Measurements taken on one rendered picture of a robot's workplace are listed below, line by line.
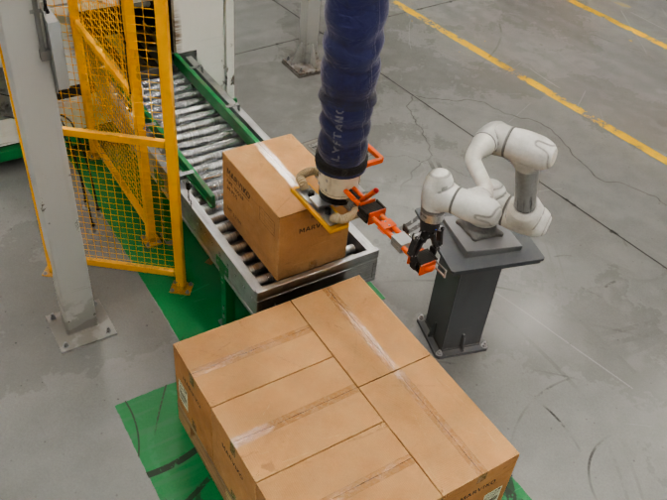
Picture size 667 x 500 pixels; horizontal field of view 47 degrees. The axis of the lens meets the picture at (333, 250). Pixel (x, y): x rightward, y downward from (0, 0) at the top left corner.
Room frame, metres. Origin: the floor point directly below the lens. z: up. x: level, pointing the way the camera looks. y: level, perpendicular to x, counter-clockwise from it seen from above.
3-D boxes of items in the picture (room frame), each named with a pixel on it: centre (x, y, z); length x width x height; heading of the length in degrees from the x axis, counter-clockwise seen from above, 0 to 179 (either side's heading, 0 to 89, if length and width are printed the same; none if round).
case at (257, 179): (3.07, 0.27, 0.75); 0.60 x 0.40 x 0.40; 36
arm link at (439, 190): (2.23, -0.36, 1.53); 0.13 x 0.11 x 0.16; 63
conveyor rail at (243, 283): (3.53, 1.00, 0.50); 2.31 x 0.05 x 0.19; 36
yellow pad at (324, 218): (2.66, 0.08, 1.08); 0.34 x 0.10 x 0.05; 36
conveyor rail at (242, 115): (3.91, 0.48, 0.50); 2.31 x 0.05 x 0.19; 36
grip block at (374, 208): (2.52, -0.14, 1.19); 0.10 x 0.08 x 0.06; 126
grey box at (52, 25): (2.84, 1.23, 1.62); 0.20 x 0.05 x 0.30; 36
